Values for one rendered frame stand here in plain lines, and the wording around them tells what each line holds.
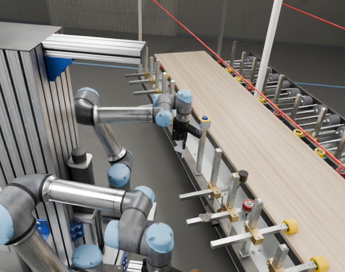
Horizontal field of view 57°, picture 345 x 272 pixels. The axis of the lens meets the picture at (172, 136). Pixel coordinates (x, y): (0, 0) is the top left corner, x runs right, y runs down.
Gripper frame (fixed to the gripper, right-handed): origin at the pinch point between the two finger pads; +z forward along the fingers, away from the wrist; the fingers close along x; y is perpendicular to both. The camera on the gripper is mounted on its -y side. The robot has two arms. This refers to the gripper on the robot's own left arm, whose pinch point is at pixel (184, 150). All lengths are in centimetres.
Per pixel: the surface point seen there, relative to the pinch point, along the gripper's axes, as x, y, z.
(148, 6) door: -621, 130, 69
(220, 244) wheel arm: 31, -24, 36
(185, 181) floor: -118, 0, 132
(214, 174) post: -26, -21, 37
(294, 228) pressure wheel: 15, -66, 35
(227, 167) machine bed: -52, -33, 51
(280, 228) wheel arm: 16, -58, 36
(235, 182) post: -3.6, -31.6, 22.6
